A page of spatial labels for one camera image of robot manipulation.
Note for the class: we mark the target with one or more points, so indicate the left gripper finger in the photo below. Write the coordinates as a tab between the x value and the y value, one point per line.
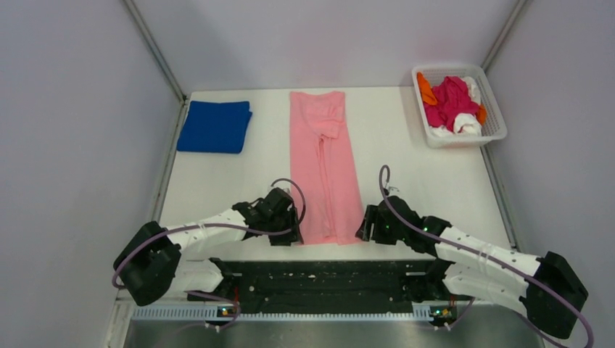
282	240
296	236

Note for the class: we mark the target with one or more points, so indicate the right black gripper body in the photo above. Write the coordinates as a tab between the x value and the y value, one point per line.
381	224

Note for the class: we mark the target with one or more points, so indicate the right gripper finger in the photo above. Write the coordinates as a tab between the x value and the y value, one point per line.
368	227
386	237

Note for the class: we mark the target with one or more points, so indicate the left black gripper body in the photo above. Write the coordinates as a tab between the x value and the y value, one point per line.
278	223

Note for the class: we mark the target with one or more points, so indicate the light pink t shirt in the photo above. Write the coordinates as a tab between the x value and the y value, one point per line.
323	166

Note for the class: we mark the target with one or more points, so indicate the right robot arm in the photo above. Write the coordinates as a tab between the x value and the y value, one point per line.
544	290

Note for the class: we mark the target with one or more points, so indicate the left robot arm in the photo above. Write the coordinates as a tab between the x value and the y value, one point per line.
162	260

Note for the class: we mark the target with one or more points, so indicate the folded blue t shirt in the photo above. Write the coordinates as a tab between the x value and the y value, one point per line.
215	127

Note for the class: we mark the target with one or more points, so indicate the orange cloth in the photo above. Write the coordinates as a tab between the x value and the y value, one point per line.
426	92

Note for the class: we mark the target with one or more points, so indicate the white plastic basket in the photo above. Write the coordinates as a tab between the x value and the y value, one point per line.
493	126

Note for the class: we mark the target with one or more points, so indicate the magenta t shirt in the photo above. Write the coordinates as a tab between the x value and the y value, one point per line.
453	98

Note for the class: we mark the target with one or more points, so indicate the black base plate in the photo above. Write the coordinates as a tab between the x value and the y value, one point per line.
333	287

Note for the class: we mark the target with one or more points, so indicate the white slotted cable duct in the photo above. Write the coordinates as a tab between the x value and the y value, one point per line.
214	313

